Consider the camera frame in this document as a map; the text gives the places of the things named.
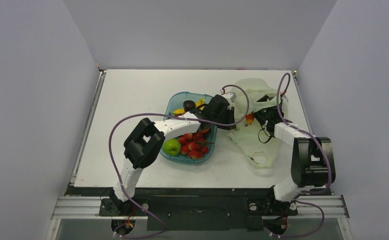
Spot red orange fake fruit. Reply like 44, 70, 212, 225
245, 113, 255, 125

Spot light green plastic bag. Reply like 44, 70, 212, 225
227, 78, 280, 168

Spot dark red fake fruit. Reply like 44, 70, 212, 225
183, 100, 197, 112

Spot yellow fake fruit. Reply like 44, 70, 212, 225
172, 98, 206, 116

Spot red yellow fake lychee bunch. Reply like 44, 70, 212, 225
176, 132, 215, 163

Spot teal plastic tub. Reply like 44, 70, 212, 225
160, 91, 217, 165

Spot green fake apple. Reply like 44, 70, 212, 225
162, 138, 182, 156

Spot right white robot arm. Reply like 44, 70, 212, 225
253, 100, 336, 214

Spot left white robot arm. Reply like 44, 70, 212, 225
110, 92, 237, 215

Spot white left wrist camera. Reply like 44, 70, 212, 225
221, 89, 237, 110

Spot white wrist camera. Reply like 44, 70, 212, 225
280, 91, 289, 103
221, 89, 237, 110

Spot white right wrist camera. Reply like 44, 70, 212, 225
280, 91, 289, 103

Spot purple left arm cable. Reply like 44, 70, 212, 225
108, 84, 250, 239

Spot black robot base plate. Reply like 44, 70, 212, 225
65, 185, 313, 233

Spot aluminium table frame rail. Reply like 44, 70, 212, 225
45, 69, 108, 240

